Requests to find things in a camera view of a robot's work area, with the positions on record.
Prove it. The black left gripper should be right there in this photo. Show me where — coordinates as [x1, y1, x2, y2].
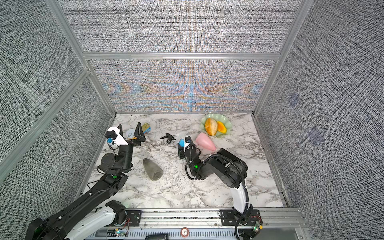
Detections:
[117, 123, 145, 173]

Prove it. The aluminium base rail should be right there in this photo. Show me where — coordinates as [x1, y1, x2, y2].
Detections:
[75, 208, 311, 240]

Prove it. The grey translucent bottle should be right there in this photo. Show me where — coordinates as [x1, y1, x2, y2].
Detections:
[143, 158, 164, 181]

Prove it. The light green wavy plate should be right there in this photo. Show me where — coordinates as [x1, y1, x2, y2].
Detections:
[200, 113, 233, 138]

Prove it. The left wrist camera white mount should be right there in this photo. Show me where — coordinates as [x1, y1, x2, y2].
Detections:
[105, 127, 128, 147]

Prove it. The blue plastic spray bottle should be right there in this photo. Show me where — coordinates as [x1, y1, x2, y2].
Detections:
[178, 138, 185, 148]

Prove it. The pink plastic spray bottle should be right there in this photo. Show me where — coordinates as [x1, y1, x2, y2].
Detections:
[196, 133, 216, 151]

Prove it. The small orange fruit slice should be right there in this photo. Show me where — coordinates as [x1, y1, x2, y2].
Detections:
[217, 121, 228, 134]

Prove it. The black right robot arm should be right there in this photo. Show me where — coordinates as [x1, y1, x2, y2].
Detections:
[177, 137, 253, 225]

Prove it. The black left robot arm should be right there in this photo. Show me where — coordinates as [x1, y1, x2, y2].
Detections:
[25, 123, 146, 240]

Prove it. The black spray nozzle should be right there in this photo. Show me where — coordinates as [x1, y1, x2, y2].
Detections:
[160, 133, 176, 145]

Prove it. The gold rectangular tin can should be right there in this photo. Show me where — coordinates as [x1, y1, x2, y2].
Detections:
[142, 123, 151, 134]

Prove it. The round white-lid can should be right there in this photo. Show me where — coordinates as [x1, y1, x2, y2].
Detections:
[126, 129, 137, 140]

